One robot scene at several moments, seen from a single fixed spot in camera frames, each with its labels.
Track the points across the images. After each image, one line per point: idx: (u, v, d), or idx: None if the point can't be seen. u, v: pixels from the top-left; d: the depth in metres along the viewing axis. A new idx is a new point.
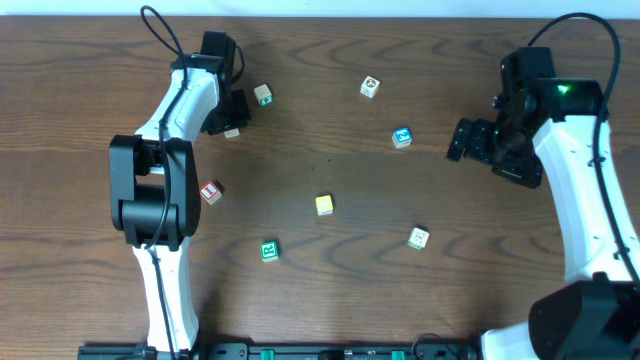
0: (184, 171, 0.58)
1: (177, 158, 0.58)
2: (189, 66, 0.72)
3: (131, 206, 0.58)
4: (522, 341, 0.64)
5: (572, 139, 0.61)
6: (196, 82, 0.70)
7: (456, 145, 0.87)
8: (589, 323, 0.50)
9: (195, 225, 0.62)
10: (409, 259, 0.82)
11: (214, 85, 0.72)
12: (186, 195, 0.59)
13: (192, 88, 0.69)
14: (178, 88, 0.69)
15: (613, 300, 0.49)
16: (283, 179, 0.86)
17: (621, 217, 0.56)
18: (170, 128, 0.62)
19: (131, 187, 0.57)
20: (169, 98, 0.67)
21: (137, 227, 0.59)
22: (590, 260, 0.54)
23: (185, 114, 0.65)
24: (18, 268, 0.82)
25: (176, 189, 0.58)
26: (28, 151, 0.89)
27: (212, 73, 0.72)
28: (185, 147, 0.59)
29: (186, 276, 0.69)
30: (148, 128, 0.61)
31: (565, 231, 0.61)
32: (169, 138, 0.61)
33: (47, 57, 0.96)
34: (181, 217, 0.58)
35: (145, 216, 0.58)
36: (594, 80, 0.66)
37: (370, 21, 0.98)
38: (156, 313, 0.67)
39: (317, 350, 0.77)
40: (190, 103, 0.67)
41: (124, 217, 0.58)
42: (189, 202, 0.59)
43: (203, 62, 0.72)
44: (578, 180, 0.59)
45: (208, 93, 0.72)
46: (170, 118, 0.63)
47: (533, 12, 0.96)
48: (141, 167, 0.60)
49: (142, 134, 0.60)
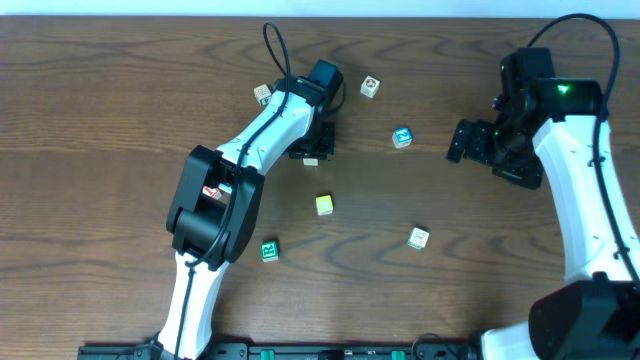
0: (248, 204, 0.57)
1: (245, 189, 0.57)
2: (292, 89, 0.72)
3: (188, 216, 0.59)
4: (522, 340, 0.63)
5: (572, 139, 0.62)
6: (293, 113, 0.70)
7: (456, 146, 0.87)
8: (589, 323, 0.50)
9: (239, 252, 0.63)
10: (408, 258, 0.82)
11: (309, 118, 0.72)
12: (242, 227, 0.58)
13: (288, 118, 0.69)
14: (274, 111, 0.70)
15: (613, 300, 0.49)
16: (286, 180, 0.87)
17: (622, 217, 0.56)
18: (251, 154, 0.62)
19: (193, 200, 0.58)
20: (262, 122, 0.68)
21: (186, 236, 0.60)
22: (590, 260, 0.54)
23: (270, 145, 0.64)
24: (18, 268, 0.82)
25: (236, 218, 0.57)
26: (29, 151, 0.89)
27: (311, 104, 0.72)
28: (256, 180, 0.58)
29: (215, 293, 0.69)
30: (231, 147, 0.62)
31: (565, 232, 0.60)
32: (246, 165, 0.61)
33: (47, 58, 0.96)
34: (230, 244, 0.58)
35: (197, 230, 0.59)
36: (594, 80, 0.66)
37: (369, 21, 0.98)
38: (173, 317, 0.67)
39: (317, 350, 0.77)
40: (278, 132, 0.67)
41: (179, 223, 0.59)
42: (242, 231, 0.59)
43: (304, 90, 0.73)
44: (578, 180, 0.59)
45: (300, 124, 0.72)
46: (254, 142, 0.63)
47: (532, 12, 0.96)
48: (211, 181, 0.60)
49: (224, 152, 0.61)
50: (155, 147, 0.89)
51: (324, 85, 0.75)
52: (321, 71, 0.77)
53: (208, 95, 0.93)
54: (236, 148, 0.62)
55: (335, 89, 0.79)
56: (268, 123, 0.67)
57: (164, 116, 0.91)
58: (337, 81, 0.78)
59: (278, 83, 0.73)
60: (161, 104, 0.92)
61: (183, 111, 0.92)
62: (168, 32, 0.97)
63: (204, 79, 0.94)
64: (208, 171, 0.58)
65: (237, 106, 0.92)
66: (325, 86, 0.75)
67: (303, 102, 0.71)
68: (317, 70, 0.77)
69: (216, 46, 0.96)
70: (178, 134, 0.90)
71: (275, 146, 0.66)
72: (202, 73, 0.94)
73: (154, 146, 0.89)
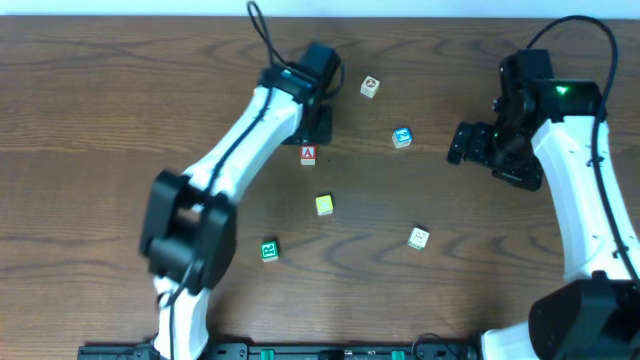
0: (217, 235, 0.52)
1: (213, 218, 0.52)
2: (277, 86, 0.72)
3: (159, 243, 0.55)
4: (522, 340, 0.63)
5: (571, 140, 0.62)
6: (273, 118, 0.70)
7: (456, 148, 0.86)
8: (588, 322, 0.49)
9: (218, 276, 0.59)
10: (409, 258, 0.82)
11: (295, 117, 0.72)
12: (213, 257, 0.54)
13: (267, 124, 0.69)
14: (255, 116, 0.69)
15: (613, 299, 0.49)
16: (284, 179, 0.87)
17: (620, 217, 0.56)
18: (226, 170, 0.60)
19: (162, 229, 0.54)
20: (238, 131, 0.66)
21: (160, 262, 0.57)
22: (590, 259, 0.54)
23: (248, 158, 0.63)
24: (17, 268, 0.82)
25: (206, 248, 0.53)
26: (29, 151, 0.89)
27: (297, 102, 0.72)
28: (225, 209, 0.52)
29: (203, 307, 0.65)
30: (204, 166, 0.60)
31: (564, 233, 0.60)
32: (220, 184, 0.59)
33: (47, 58, 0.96)
34: (203, 272, 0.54)
35: (169, 257, 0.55)
36: (592, 82, 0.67)
37: (369, 21, 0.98)
38: (163, 340, 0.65)
39: (317, 350, 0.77)
40: (260, 138, 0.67)
41: (150, 249, 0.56)
42: (217, 259, 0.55)
43: (283, 96, 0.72)
44: (577, 181, 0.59)
45: (286, 124, 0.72)
46: (230, 157, 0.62)
47: (532, 12, 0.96)
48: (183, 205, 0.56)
49: (194, 173, 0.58)
50: (155, 147, 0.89)
51: (316, 74, 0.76)
52: (314, 57, 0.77)
53: (208, 94, 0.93)
54: (209, 168, 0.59)
55: (331, 74, 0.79)
56: (243, 133, 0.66)
57: (164, 116, 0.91)
58: (332, 65, 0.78)
59: (262, 79, 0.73)
60: (161, 104, 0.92)
61: (183, 111, 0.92)
62: (168, 32, 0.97)
63: (204, 79, 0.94)
64: (175, 198, 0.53)
65: (237, 106, 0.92)
66: (318, 74, 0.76)
67: (290, 98, 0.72)
68: (309, 58, 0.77)
69: (216, 46, 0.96)
70: (178, 134, 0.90)
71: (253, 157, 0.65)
72: (202, 73, 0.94)
73: (154, 146, 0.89)
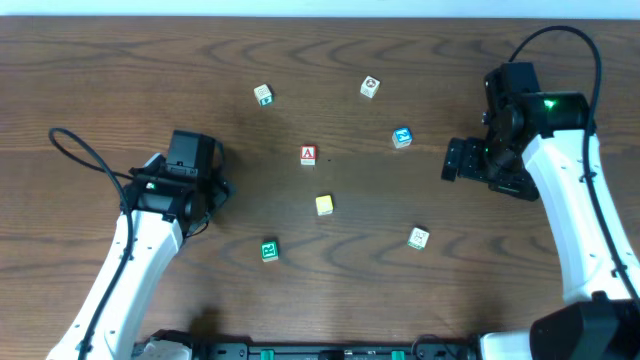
0: None
1: None
2: None
3: None
4: (523, 351, 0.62)
5: (561, 154, 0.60)
6: (142, 252, 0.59)
7: (449, 165, 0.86)
8: (589, 345, 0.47)
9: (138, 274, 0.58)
10: (408, 258, 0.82)
11: None
12: None
13: (138, 262, 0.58)
14: None
15: (615, 322, 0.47)
16: (283, 180, 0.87)
17: (616, 232, 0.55)
18: None
19: None
20: (105, 279, 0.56)
21: None
22: (588, 279, 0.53)
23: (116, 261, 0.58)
24: (17, 268, 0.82)
25: None
26: (29, 151, 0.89)
27: None
28: None
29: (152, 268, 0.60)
30: None
31: (560, 251, 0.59)
32: None
33: (47, 58, 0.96)
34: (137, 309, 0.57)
35: None
36: (580, 93, 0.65)
37: (369, 21, 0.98)
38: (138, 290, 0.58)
39: (317, 350, 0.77)
40: None
41: None
42: None
43: None
44: (571, 198, 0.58)
45: None
46: None
47: (533, 13, 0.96)
48: None
49: None
50: (155, 147, 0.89)
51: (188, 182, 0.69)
52: (181, 155, 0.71)
53: (208, 95, 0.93)
54: (73, 348, 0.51)
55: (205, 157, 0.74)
56: (107, 291, 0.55)
57: (165, 116, 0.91)
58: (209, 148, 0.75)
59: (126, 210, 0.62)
60: (161, 104, 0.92)
61: (183, 111, 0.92)
62: (168, 33, 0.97)
63: (204, 79, 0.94)
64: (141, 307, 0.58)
65: (237, 106, 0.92)
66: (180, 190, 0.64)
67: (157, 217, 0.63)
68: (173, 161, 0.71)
69: (216, 46, 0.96)
70: None
71: (126, 313, 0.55)
72: (202, 73, 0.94)
73: (154, 146, 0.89)
